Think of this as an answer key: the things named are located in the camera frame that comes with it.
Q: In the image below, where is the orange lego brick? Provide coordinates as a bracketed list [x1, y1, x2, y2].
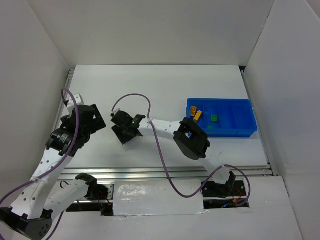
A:
[189, 105, 197, 117]

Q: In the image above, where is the yellow 2x4 lego brick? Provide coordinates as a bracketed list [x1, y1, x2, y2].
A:
[193, 110, 203, 123]

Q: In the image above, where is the green lego brick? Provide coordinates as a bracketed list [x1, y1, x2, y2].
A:
[210, 115, 218, 123]

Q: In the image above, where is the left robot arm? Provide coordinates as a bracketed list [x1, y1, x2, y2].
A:
[0, 104, 109, 240]

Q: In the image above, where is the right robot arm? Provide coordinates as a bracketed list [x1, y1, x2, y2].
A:
[111, 110, 236, 198]

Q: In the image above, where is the white taped cover plate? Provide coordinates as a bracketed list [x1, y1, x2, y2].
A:
[113, 180, 205, 217]

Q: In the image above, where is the blue divided plastic bin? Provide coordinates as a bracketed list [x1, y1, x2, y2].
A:
[186, 98, 258, 138]

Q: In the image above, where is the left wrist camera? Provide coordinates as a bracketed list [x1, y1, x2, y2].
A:
[67, 94, 84, 109]

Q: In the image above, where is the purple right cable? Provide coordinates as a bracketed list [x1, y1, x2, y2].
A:
[111, 93, 252, 207]

